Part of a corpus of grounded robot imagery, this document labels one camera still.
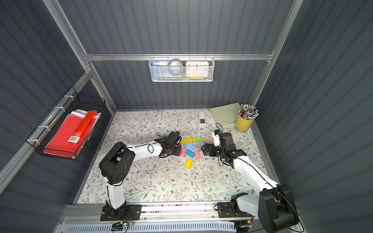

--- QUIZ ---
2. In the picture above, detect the white remote control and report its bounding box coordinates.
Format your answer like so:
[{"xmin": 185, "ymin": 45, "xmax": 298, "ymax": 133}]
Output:
[{"xmin": 199, "ymin": 110, "xmax": 207, "ymax": 126}]

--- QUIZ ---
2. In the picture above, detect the black wire side basket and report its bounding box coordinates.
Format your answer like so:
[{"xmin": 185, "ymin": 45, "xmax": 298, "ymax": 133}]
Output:
[{"xmin": 26, "ymin": 90, "xmax": 106, "ymax": 160}]

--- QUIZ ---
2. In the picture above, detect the red folders stack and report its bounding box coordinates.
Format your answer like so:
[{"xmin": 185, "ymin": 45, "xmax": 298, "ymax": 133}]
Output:
[{"xmin": 43, "ymin": 109, "xmax": 101, "ymax": 159}]

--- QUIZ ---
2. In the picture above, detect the lime green block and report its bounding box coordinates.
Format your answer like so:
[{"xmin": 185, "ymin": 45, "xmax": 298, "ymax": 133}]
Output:
[{"xmin": 192, "ymin": 137, "xmax": 201, "ymax": 143}]

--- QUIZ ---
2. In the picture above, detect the yellow pencil cup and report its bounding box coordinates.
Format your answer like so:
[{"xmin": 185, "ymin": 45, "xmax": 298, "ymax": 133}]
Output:
[{"xmin": 236, "ymin": 115, "xmax": 254, "ymax": 132}]

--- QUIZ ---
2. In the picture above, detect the yellow block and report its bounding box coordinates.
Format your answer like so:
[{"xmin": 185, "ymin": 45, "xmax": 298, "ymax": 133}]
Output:
[
  {"xmin": 185, "ymin": 159, "xmax": 193, "ymax": 169},
  {"xmin": 180, "ymin": 137, "xmax": 192, "ymax": 144}
]

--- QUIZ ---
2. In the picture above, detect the yellow block front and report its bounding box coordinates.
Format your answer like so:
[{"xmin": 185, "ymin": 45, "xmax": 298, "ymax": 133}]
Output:
[{"xmin": 185, "ymin": 159, "xmax": 193, "ymax": 169}]

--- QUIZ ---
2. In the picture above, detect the light blue block left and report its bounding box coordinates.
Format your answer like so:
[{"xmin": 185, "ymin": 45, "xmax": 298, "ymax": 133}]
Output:
[{"xmin": 183, "ymin": 142, "xmax": 197, "ymax": 151}]

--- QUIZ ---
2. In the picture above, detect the natural wood block upper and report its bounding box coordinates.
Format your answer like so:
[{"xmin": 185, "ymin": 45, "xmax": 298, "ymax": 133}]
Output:
[{"xmin": 202, "ymin": 137, "xmax": 213, "ymax": 144}]

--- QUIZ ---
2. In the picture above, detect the pink block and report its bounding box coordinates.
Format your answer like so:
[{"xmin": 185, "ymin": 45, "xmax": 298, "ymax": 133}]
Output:
[
  {"xmin": 179, "ymin": 148, "xmax": 186, "ymax": 157},
  {"xmin": 193, "ymin": 150, "xmax": 201, "ymax": 160}
]

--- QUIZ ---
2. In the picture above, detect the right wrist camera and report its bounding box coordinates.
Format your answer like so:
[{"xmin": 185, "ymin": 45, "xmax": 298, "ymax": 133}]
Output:
[{"xmin": 212, "ymin": 129, "xmax": 221, "ymax": 147}]

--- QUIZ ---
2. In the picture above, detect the orange alarm clock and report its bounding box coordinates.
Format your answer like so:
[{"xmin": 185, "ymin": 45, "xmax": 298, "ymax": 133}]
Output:
[{"xmin": 185, "ymin": 61, "xmax": 210, "ymax": 79}]

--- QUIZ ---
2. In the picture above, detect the white wire wall basket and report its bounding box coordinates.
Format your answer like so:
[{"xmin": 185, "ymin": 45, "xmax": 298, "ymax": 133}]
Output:
[{"xmin": 148, "ymin": 56, "xmax": 215, "ymax": 82}]

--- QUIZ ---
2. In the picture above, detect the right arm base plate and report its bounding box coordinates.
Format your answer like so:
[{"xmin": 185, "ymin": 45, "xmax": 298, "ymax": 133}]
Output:
[{"xmin": 214, "ymin": 202, "xmax": 253, "ymax": 218}]

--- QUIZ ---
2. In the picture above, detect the pale green book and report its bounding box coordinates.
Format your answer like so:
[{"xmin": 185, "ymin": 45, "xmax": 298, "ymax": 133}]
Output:
[{"xmin": 209, "ymin": 103, "xmax": 241, "ymax": 127}]

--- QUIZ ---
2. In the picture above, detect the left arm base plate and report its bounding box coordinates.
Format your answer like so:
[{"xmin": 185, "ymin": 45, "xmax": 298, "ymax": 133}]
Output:
[{"xmin": 100, "ymin": 203, "xmax": 142, "ymax": 221}]

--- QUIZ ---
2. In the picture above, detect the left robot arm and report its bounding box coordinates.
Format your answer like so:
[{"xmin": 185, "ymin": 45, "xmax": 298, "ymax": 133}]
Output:
[{"xmin": 99, "ymin": 131, "xmax": 182, "ymax": 210}]

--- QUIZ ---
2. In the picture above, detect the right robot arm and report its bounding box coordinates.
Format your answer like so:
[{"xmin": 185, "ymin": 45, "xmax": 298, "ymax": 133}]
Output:
[{"xmin": 202, "ymin": 130, "xmax": 301, "ymax": 233}]

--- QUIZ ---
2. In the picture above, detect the teal block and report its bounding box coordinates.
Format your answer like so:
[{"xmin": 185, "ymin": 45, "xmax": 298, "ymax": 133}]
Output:
[{"xmin": 185, "ymin": 150, "xmax": 195, "ymax": 158}]

